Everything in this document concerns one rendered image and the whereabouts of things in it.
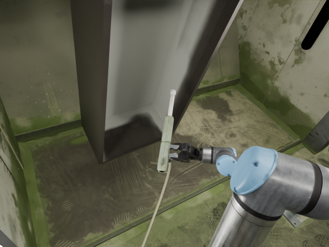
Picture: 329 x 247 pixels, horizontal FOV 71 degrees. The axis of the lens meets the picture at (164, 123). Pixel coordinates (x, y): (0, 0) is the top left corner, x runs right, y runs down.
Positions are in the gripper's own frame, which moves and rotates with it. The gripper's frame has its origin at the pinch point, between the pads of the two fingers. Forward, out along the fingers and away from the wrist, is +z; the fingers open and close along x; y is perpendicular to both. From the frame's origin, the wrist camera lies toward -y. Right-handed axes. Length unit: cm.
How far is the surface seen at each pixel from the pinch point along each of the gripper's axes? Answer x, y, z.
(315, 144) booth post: 65, 136, -140
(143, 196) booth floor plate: -15, 76, 26
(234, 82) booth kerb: 155, 150, -59
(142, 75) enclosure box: 56, 9, 23
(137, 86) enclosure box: 53, 18, 28
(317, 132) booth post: 75, 125, -139
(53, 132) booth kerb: 33, 67, 119
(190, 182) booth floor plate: 4, 91, -11
